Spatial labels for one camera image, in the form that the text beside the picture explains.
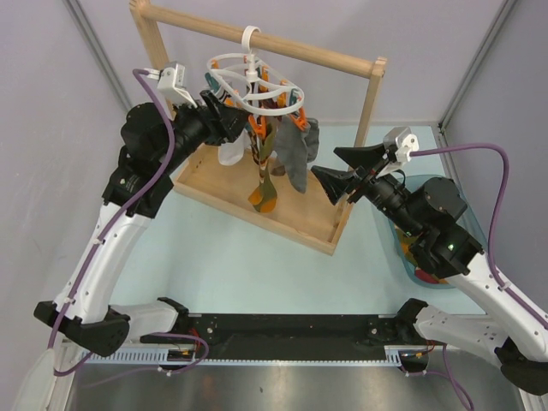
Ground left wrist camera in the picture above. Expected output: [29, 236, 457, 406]
[146, 62, 198, 108]

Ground white cable duct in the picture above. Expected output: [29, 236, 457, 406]
[87, 344, 402, 368]

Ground white plastic clip hanger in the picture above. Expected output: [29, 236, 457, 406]
[206, 26, 305, 116]

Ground blue plastic basket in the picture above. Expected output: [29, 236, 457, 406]
[390, 176, 485, 281]

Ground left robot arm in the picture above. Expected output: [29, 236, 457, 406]
[33, 90, 249, 357]

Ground teal clip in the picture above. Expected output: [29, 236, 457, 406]
[205, 73, 219, 92]

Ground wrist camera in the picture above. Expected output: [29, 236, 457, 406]
[146, 62, 198, 108]
[383, 126, 419, 165]

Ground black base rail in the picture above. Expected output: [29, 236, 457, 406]
[173, 313, 426, 350]

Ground grey sock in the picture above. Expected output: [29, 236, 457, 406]
[274, 116, 309, 194]
[304, 117, 319, 163]

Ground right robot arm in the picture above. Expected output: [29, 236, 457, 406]
[312, 145, 547, 396]

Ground orange clip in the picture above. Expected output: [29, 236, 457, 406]
[288, 107, 308, 131]
[248, 114, 271, 140]

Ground wooden drying rack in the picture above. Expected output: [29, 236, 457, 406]
[129, 1, 387, 255]

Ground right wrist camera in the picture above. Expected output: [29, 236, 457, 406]
[383, 126, 419, 165]

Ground white sock black stripes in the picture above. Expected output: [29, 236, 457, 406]
[208, 82, 231, 103]

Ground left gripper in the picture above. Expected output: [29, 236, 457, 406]
[157, 89, 252, 174]

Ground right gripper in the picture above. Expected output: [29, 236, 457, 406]
[311, 142, 424, 237]

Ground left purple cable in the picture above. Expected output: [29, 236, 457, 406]
[47, 68, 211, 386]

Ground olive orange striped sock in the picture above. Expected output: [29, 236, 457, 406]
[248, 123, 277, 213]

